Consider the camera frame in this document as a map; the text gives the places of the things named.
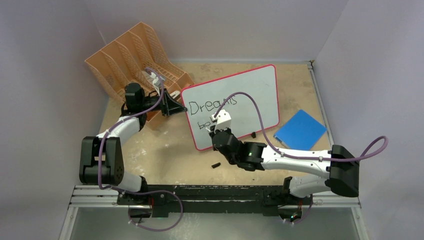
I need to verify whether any purple cable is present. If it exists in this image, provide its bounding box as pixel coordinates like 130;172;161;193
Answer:
97;66;184;233
213;92;389;226

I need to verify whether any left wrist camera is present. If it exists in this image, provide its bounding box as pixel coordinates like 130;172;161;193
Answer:
148;72;163;96

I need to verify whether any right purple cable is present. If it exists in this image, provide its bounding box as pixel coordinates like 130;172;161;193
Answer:
213;92;389;226

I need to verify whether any peach plastic file organizer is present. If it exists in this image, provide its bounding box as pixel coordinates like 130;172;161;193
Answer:
84;21;196;131

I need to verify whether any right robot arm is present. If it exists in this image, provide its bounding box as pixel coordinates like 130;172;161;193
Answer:
209;128;360;204

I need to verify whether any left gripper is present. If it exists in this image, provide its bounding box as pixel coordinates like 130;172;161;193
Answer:
139;88;187;117

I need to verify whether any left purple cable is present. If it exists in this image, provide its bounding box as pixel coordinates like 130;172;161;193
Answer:
97;66;184;233

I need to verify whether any white stapler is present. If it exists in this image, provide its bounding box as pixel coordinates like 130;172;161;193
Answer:
170;90;181;99

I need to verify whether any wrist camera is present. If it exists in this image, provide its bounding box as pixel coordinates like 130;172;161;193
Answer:
148;72;163;96
209;109;232;132

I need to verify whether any blue notebook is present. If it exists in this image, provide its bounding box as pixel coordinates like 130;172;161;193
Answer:
273;109;327;151

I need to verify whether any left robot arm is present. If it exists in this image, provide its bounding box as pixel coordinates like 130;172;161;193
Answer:
79;82;187;205

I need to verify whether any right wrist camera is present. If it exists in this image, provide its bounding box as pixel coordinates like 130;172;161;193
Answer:
209;109;232;132

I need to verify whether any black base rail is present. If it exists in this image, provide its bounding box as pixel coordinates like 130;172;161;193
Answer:
117;184;312;218

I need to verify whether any pink-framed whiteboard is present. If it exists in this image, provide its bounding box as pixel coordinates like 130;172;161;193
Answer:
181;64;280;151

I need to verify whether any black marker cap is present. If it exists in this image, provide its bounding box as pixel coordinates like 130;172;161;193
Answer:
211;162;221;169

